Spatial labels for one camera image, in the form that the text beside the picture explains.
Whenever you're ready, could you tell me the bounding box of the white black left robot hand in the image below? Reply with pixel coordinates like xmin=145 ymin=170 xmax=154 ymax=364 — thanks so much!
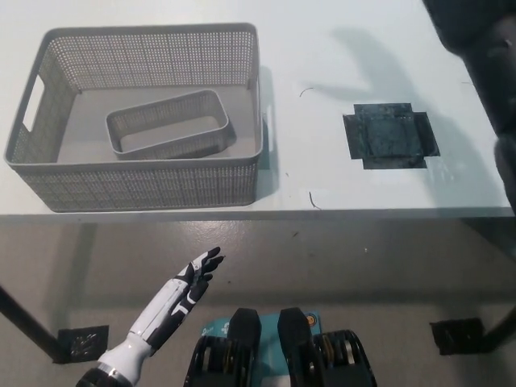
xmin=127 ymin=245 xmax=226 ymax=359

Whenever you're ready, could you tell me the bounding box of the small grey perforated basket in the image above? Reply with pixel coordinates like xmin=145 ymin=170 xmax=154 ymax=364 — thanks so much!
xmin=105 ymin=89 xmax=237 ymax=161

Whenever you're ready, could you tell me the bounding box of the black floor tape patch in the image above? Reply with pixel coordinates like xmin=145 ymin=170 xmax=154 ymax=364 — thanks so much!
xmin=56 ymin=324 xmax=110 ymax=362
xmin=429 ymin=317 xmax=485 ymax=356

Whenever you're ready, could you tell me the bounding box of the large grey perforated basket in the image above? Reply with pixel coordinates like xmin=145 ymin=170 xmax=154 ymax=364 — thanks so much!
xmin=2 ymin=22 xmax=277 ymax=214

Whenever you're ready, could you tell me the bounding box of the black table leg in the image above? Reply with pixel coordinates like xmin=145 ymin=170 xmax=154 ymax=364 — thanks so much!
xmin=0 ymin=284 xmax=61 ymax=364
xmin=483 ymin=300 xmax=516 ymax=356

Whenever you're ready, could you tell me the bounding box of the black tape patch on table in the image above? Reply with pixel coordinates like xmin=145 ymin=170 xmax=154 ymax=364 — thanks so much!
xmin=342 ymin=102 xmax=440 ymax=170

